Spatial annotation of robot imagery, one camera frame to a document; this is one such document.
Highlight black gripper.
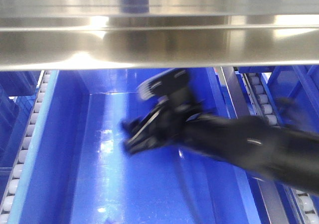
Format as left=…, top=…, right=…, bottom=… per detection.
left=122, top=68, right=212, bottom=154

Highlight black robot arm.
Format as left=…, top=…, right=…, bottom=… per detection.
left=122, top=68, right=319, bottom=194

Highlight steel shelf crossbeam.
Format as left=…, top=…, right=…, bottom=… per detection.
left=0, top=0, right=319, bottom=71

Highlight large blue plastic bin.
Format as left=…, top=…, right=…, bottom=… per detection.
left=6, top=68, right=262, bottom=224

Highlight right white roller track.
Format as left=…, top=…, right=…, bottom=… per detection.
left=241, top=73, right=319, bottom=224

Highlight white roller track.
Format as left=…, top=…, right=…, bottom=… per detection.
left=241, top=73, right=319, bottom=224
left=0, top=71, right=58, bottom=224

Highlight left white roller track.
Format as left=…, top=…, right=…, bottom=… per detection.
left=0, top=71, right=58, bottom=224

